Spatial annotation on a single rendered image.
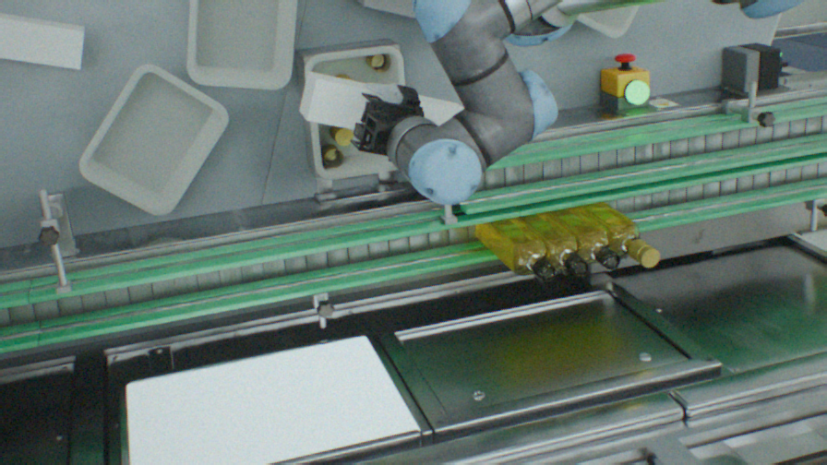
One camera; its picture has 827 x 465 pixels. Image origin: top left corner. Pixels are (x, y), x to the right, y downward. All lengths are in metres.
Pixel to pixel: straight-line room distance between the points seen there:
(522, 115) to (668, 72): 0.92
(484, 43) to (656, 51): 0.94
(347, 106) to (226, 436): 0.51
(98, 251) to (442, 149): 0.77
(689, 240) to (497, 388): 0.67
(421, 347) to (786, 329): 0.63
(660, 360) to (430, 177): 0.62
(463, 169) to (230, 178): 0.75
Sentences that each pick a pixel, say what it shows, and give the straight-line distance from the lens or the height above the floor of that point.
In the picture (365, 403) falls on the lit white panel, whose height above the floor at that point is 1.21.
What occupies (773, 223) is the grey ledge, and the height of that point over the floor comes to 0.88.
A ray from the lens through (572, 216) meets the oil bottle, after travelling 1.71.
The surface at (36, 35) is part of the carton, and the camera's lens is 1.64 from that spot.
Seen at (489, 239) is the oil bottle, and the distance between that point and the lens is 1.69.
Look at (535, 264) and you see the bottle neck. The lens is 1.56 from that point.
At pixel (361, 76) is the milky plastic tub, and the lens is 1.74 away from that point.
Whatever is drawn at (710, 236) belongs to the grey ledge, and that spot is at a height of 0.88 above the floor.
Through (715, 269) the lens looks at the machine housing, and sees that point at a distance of 1.97.
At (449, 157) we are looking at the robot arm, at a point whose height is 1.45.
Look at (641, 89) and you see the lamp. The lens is 1.87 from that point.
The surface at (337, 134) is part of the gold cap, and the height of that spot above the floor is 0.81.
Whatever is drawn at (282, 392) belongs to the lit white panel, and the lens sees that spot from 1.51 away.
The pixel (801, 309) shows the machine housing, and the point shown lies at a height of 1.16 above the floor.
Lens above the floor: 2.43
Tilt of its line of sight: 64 degrees down
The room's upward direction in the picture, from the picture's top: 138 degrees clockwise
